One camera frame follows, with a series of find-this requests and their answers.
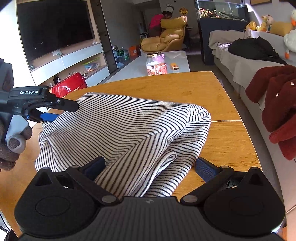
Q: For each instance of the black fish tank stand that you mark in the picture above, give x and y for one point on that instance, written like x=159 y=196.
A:
x=205 y=39

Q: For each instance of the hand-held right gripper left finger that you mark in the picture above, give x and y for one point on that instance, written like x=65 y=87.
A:
x=94 y=166

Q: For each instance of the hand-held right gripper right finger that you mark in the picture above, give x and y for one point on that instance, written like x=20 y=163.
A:
x=205 y=170

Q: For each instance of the orange round hanging ornament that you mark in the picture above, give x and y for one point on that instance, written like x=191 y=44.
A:
x=183 y=11

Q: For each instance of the black white striped shirt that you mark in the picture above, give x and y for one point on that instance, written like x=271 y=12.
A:
x=127 y=129

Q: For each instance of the red fuzzy coat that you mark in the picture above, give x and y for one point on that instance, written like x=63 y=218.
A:
x=277 y=99

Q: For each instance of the white duck plush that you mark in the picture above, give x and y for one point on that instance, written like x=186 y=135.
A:
x=291 y=39

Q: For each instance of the grey sofa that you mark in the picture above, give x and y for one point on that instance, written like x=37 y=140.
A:
x=240 y=71

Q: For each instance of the black flat television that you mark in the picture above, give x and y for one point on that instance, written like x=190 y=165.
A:
x=55 y=27

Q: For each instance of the beige sofa blanket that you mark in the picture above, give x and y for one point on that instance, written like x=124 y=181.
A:
x=222 y=37

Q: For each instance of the black jacket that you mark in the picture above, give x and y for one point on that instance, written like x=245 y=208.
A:
x=252 y=48

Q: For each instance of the white coffee table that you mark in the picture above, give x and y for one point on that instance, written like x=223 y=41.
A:
x=180 y=58

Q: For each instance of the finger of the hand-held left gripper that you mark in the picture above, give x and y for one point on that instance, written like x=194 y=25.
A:
x=49 y=117
x=68 y=106

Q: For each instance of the small colourful plush doll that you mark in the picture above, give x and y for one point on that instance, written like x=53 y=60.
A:
x=264 y=23

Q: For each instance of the clear toy storage box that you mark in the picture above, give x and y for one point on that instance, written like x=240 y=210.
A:
x=92 y=66

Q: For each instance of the red suitcase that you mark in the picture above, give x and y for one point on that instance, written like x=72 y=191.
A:
x=71 y=82

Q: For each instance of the clear jar with pink contents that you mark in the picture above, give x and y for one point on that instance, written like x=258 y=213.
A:
x=156 y=64

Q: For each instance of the red framed wall picture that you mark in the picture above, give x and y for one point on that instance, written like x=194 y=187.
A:
x=261 y=1

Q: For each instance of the white wooden TV cabinet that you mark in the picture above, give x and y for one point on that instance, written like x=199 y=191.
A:
x=76 y=58

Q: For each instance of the green striped ball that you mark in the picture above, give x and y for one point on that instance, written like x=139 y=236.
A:
x=121 y=52

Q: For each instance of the panda wall decoration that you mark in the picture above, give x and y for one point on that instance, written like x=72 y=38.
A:
x=169 y=7

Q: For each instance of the yellow cushion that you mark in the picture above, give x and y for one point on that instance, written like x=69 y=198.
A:
x=279 y=27

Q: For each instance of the silver ball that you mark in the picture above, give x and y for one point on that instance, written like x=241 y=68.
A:
x=115 y=48

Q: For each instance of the dark tall cabinet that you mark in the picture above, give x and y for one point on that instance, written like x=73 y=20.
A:
x=104 y=30

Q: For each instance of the person's left hand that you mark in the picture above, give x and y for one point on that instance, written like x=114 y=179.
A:
x=7 y=160

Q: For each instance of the yellow lounge chair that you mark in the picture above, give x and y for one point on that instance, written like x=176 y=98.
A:
x=171 y=30

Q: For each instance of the glass fish tank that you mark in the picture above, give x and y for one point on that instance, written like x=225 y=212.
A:
x=219 y=9

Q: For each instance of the orange box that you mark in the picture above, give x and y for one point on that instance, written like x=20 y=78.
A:
x=133 y=51

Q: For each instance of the small orange case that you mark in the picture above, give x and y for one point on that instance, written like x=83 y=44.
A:
x=174 y=66

